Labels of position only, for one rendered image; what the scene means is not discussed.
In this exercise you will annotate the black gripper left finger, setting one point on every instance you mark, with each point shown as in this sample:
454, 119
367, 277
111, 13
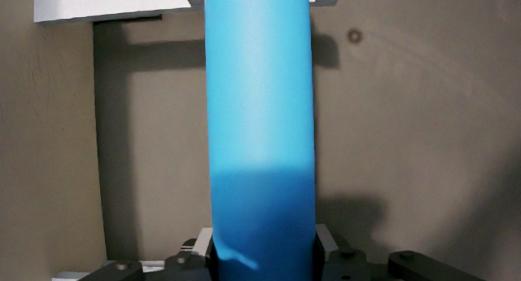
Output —
189, 264

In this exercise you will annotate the blue cylinder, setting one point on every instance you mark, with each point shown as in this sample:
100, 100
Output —
261, 139

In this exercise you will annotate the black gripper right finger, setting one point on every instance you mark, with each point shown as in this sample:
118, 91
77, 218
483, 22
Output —
344, 264

